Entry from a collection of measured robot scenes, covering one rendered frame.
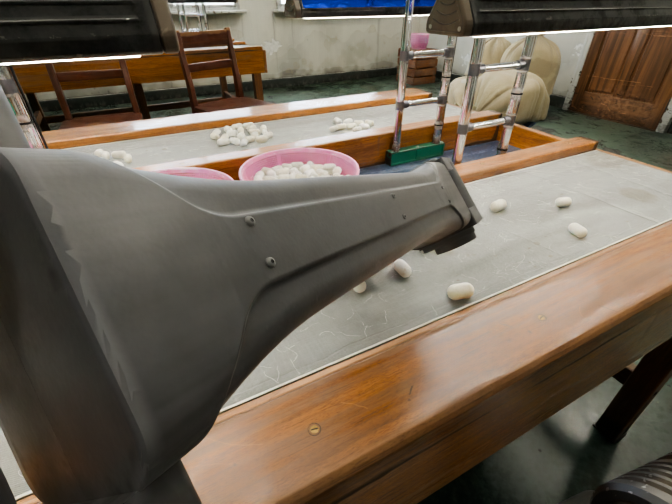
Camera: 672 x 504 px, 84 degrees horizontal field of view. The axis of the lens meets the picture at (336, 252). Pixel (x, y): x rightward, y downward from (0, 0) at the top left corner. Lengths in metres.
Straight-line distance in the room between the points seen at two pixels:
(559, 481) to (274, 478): 1.06
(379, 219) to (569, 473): 1.24
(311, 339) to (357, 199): 0.33
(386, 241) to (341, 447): 0.23
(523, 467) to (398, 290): 0.87
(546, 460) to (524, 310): 0.87
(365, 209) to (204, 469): 0.28
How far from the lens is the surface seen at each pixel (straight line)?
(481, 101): 3.37
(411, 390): 0.40
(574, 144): 1.19
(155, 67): 3.15
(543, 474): 1.32
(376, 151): 1.11
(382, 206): 0.17
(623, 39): 5.04
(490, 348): 0.46
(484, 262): 0.63
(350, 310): 0.50
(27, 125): 0.88
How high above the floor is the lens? 1.09
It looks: 35 degrees down
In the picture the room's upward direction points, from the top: straight up
